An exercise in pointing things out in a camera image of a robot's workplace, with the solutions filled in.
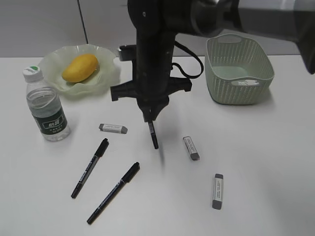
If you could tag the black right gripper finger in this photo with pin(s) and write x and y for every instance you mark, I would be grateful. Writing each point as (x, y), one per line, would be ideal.
(145, 108)
(157, 106)

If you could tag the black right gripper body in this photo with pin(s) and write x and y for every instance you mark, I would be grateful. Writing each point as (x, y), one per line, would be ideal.
(151, 70)

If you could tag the black marker pen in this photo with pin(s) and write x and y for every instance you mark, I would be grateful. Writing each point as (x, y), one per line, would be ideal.
(128, 176)
(98, 154)
(153, 134)

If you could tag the yellow mango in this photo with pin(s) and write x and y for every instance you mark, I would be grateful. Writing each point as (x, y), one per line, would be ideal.
(80, 68)

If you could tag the white waste paper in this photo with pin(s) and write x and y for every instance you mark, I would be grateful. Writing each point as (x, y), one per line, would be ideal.
(245, 83)

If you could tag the clear water bottle green label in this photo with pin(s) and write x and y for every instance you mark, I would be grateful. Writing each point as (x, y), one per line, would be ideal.
(45, 106)

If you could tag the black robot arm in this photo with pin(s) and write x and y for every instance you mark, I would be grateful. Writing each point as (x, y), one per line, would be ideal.
(157, 22)

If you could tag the grey white eraser left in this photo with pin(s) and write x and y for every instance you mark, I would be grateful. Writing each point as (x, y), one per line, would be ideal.
(112, 128)

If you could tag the grey white eraser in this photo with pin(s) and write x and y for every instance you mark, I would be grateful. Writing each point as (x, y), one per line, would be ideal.
(191, 149)
(112, 128)
(218, 192)

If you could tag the pale green wavy glass plate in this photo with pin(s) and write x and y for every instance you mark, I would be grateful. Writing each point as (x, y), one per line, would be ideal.
(106, 75)

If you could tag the grey white eraser middle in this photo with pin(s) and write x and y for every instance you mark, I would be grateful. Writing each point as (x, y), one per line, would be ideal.
(191, 149)

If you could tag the pale green woven plastic basket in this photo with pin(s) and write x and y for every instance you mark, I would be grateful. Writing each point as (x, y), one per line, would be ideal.
(230, 57)

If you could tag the grey white eraser right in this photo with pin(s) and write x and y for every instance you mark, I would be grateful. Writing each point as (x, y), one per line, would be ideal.
(218, 192)

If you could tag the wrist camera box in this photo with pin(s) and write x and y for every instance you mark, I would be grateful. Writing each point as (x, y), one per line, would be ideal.
(127, 52)

